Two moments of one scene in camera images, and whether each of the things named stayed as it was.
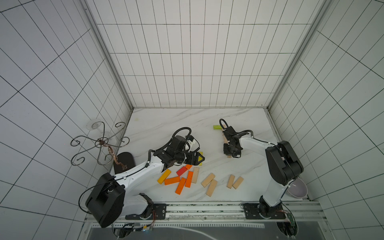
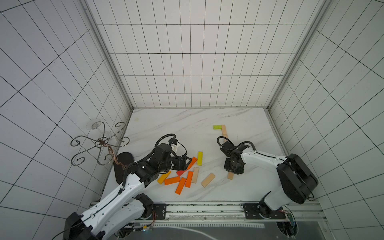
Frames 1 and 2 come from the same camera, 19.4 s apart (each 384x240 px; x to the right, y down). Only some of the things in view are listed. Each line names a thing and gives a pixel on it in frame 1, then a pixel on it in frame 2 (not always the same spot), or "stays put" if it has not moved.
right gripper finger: x=237 y=152 to x=237 y=167
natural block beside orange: x=195 y=174 stays put
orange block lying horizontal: x=168 y=181 stays put
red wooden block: x=181 y=171 stays put
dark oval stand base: x=126 y=158 stays put
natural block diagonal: x=211 y=188 to x=230 y=175
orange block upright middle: x=188 y=181 stays put
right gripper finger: x=226 y=149 to x=228 y=166
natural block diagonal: x=207 y=179 stays put
